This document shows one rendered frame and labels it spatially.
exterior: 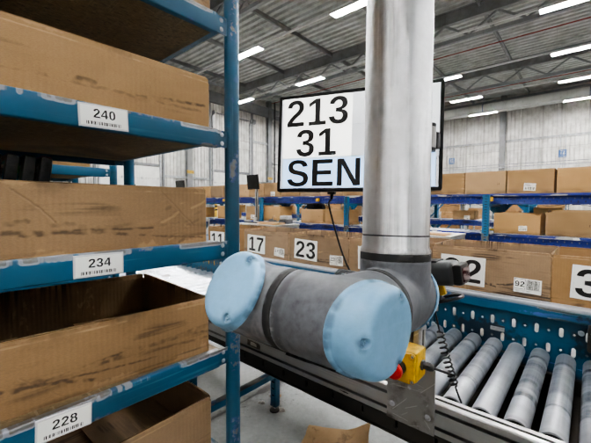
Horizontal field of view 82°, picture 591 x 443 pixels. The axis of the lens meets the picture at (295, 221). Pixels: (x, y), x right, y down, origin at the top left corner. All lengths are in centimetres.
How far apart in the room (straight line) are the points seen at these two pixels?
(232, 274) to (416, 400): 68
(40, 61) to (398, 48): 45
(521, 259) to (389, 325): 112
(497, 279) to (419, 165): 104
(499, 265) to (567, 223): 427
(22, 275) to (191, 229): 25
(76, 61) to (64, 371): 42
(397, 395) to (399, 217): 64
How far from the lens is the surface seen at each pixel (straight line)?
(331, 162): 103
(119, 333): 60
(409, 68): 46
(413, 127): 44
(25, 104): 52
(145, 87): 62
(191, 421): 75
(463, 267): 79
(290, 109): 111
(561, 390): 115
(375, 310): 31
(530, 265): 142
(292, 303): 34
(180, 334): 65
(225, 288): 39
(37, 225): 55
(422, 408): 98
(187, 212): 63
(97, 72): 59
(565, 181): 594
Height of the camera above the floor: 121
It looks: 3 degrees down
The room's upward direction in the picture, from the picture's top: straight up
